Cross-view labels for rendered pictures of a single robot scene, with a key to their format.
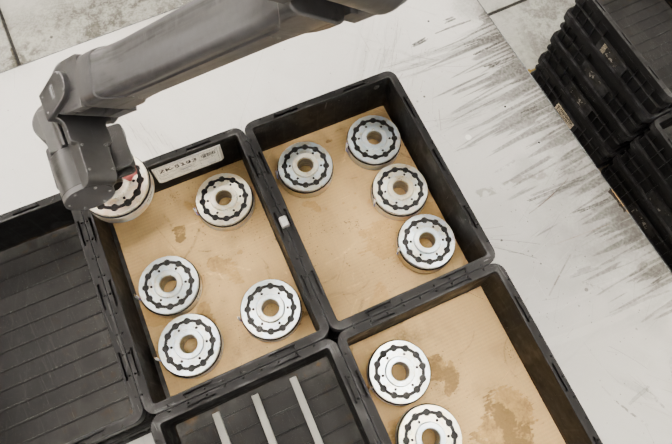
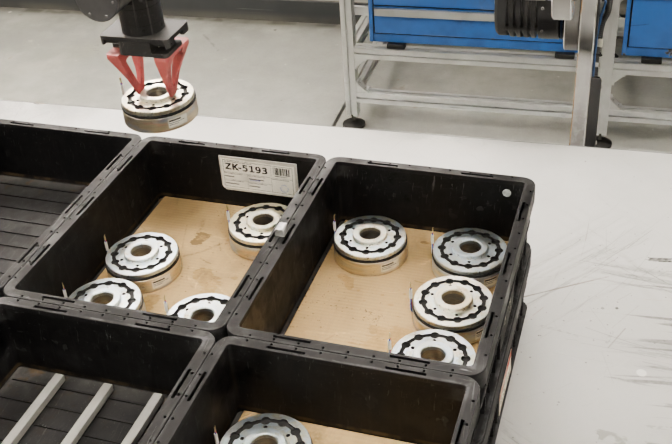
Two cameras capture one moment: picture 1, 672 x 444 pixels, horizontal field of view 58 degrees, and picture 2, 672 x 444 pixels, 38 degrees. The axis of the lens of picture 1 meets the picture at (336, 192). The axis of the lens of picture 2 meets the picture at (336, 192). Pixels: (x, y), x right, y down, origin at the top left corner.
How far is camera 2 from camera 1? 0.83 m
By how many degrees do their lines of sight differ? 45
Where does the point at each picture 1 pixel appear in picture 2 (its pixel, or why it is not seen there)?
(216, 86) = not seen: hidden behind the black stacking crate
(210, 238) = (221, 255)
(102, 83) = not seen: outside the picture
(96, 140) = not seen: outside the picture
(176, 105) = not seen: hidden behind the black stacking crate
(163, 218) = (200, 222)
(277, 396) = (127, 405)
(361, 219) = (386, 317)
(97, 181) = not seen: outside the picture
